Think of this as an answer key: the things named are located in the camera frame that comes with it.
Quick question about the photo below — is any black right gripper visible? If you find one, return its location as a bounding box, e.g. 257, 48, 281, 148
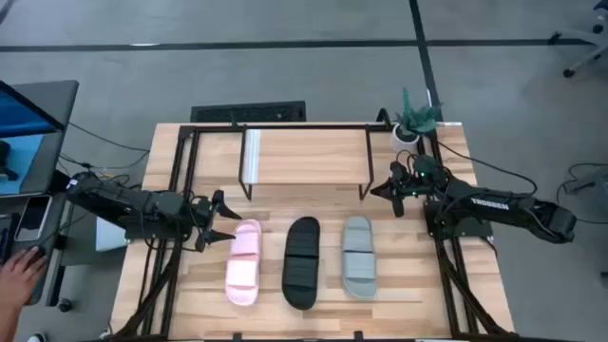
370, 160, 431, 219

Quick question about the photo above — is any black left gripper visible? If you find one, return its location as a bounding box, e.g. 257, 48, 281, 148
188, 189, 243, 253

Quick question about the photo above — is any black slide sandal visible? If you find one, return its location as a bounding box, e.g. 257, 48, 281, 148
281, 216, 322, 312

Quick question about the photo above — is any black cable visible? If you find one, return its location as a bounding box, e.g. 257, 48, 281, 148
555, 162, 608, 226
434, 140, 539, 194
65, 121, 151, 171

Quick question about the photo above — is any computer monitor blue screen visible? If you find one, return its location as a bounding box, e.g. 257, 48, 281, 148
0, 79, 67, 198

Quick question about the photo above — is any black smartphone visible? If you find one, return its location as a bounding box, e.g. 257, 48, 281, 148
13, 194, 53, 243

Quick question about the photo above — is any office chair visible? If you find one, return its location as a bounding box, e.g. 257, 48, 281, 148
548, 0, 608, 80

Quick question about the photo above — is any black metal rig frame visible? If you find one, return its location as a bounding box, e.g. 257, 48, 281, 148
112, 121, 520, 342

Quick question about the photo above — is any grey slide sandal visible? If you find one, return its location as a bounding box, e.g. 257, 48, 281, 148
341, 216, 378, 301

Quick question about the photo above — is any green plant in white pot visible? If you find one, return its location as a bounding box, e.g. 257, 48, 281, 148
389, 87, 444, 154

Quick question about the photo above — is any person's hand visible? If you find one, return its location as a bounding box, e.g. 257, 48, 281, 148
0, 245, 49, 311

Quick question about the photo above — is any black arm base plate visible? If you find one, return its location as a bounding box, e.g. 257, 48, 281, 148
423, 199, 496, 241
123, 221, 192, 242

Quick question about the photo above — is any grey side desk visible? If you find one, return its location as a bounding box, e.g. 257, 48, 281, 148
0, 79, 80, 306

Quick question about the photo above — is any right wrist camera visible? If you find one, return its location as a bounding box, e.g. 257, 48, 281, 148
411, 155, 447, 181

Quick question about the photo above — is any pink slide sandal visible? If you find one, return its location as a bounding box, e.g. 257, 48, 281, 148
224, 218, 263, 307

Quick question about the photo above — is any wooden shelf black metal frame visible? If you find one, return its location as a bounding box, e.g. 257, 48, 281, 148
238, 123, 376, 202

